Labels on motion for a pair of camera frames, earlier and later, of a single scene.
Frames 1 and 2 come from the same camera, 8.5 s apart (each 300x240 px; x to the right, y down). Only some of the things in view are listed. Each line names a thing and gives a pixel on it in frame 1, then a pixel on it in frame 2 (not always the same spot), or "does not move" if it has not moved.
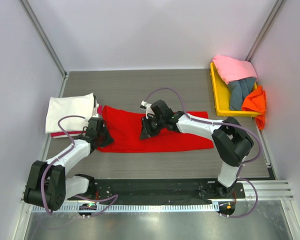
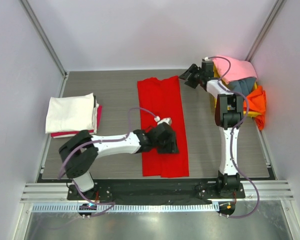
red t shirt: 124,126 to 161,98
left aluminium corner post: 46,42 does not move
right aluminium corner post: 265,28 does not move
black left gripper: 109,139 to 172,147
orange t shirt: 256,102 does not move
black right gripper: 150,125 to 194,75
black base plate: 171,191 does not move
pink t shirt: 231,70 does not move
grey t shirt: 238,90 does not move
